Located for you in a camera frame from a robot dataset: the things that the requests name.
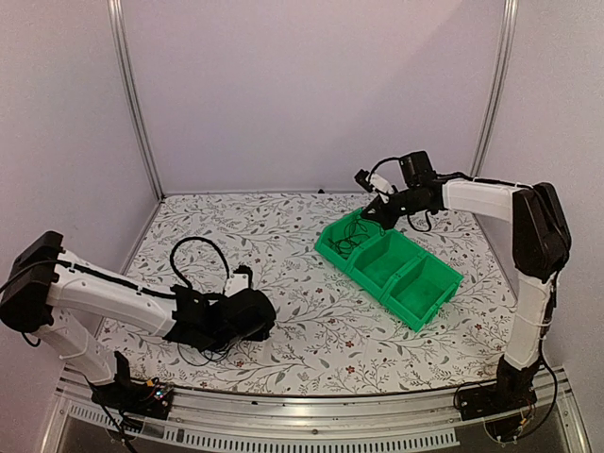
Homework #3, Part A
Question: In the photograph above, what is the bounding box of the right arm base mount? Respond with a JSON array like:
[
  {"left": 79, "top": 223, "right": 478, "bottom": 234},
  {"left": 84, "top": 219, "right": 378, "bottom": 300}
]
[{"left": 453, "top": 359, "right": 540, "bottom": 443}]

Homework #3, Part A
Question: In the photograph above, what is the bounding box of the right aluminium frame post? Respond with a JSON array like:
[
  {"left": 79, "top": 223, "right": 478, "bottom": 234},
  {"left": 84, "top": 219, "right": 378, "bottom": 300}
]
[{"left": 470, "top": 0, "right": 519, "bottom": 176}]

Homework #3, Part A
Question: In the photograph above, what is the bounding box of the green bin right compartment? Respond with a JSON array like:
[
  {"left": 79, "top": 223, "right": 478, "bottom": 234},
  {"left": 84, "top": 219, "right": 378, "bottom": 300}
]
[{"left": 379, "top": 254, "right": 463, "bottom": 332}]

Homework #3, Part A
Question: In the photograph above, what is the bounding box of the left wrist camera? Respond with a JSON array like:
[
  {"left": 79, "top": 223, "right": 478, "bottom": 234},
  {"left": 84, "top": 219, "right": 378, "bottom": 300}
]
[{"left": 223, "top": 264, "right": 253, "bottom": 297}]

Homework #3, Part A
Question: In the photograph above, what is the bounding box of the left camera cable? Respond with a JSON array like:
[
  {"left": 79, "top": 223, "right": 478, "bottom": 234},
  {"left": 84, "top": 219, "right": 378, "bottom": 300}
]
[{"left": 169, "top": 236, "right": 232, "bottom": 289}]

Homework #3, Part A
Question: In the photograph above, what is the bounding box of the right camera cable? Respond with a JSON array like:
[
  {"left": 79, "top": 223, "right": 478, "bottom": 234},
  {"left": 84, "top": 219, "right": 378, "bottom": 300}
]
[{"left": 370, "top": 157, "right": 407, "bottom": 180}]

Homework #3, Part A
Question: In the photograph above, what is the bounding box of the green bin left compartment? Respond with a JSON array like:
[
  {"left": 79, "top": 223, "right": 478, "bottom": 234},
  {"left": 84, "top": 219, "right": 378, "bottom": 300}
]
[{"left": 314, "top": 209, "right": 386, "bottom": 277}]

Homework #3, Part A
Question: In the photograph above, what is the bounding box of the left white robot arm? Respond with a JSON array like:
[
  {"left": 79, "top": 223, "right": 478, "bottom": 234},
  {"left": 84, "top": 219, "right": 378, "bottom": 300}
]
[{"left": 1, "top": 231, "right": 277, "bottom": 410}]

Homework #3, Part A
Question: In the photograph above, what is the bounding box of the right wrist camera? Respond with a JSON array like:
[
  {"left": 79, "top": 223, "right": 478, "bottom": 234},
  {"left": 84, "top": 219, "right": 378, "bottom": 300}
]
[{"left": 354, "top": 169, "right": 396, "bottom": 203}]

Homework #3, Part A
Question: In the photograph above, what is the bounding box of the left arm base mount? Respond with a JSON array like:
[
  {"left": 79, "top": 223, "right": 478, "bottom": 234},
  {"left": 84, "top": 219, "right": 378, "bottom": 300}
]
[{"left": 92, "top": 351, "right": 175, "bottom": 420}]

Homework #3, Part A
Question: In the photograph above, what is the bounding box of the front aluminium rail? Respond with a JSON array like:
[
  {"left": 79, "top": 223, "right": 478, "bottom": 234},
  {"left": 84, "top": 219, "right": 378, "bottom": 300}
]
[{"left": 42, "top": 369, "right": 594, "bottom": 452}]

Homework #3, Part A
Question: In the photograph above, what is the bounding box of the thin black wire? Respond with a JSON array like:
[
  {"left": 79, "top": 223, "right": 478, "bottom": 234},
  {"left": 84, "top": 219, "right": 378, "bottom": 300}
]
[{"left": 327, "top": 214, "right": 383, "bottom": 259}]

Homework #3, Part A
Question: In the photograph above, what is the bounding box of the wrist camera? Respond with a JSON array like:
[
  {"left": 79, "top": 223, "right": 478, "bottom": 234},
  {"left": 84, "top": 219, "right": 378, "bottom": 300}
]
[
  {"left": 223, "top": 264, "right": 253, "bottom": 297},
  {"left": 354, "top": 169, "right": 396, "bottom": 203}
]

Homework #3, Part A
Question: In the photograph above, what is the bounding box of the aluminium frame post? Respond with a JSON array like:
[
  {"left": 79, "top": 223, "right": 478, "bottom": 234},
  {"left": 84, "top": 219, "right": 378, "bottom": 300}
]
[
  {"left": 470, "top": 0, "right": 519, "bottom": 176},
  {"left": 107, "top": 0, "right": 165, "bottom": 202}
]

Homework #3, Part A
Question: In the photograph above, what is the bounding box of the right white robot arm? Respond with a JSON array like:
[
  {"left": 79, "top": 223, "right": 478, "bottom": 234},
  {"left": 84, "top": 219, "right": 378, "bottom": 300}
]
[{"left": 355, "top": 170, "right": 572, "bottom": 372}]

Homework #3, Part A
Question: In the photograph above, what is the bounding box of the left aluminium frame post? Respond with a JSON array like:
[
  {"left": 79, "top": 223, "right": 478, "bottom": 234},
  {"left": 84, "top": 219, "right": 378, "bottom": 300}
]
[{"left": 107, "top": 0, "right": 165, "bottom": 202}]

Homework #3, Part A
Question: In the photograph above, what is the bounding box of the green bin compartment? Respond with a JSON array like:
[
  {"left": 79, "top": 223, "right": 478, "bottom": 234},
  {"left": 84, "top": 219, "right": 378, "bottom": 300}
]
[
  {"left": 379, "top": 254, "right": 463, "bottom": 332},
  {"left": 314, "top": 209, "right": 386, "bottom": 277}
]

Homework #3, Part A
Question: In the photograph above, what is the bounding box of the camera cable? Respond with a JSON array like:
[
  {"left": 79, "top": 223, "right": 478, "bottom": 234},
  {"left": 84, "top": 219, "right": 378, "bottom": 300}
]
[
  {"left": 370, "top": 157, "right": 407, "bottom": 180},
  {"left": 169, "top": 236, "right": 232, "bottom": 289}
]

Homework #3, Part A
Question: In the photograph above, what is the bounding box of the wire pile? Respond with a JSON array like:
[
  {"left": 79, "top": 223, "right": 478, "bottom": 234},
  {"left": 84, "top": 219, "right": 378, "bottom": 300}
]
[{"left": 176, "top": 337, "right": 246, "bottom": 367}]

